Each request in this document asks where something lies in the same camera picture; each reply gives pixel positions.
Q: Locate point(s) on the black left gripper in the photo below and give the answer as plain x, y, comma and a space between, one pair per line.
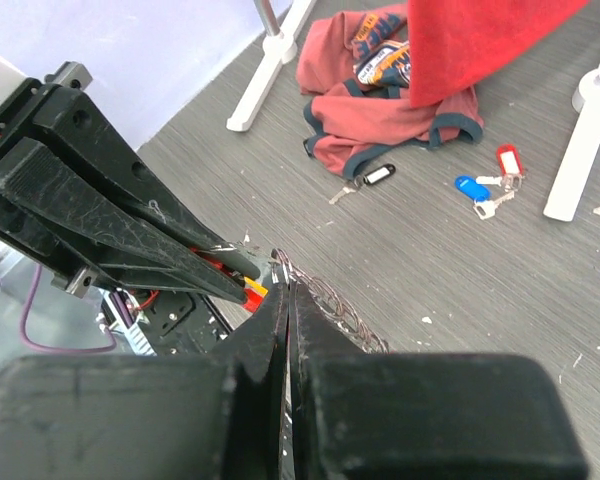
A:
141, 236

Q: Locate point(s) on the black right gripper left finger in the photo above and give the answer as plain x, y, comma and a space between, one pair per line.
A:
213, 416

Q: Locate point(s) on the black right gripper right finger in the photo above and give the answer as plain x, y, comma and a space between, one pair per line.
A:
421, 415

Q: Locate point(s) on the key with yellow tag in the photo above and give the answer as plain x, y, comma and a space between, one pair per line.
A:
259, 289

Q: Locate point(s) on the red carabiner keyring with chain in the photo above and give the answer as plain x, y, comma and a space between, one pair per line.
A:
277, 267

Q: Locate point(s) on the key with blue tag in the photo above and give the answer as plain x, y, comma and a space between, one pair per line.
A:
484, 204

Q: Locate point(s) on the key with black tag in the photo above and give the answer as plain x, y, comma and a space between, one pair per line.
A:
371, 178

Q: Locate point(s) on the crumpled maroon t-shirt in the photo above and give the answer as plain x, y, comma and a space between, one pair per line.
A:
355, 66

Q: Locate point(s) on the key with red tag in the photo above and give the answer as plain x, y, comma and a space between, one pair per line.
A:
512, 170

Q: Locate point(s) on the red hanging t-shirt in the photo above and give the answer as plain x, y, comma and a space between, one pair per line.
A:
456, 44

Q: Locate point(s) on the white metal clothes rack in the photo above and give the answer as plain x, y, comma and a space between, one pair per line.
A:
279, 47

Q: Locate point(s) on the perforated cable duct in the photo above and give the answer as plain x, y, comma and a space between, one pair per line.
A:
124, 327

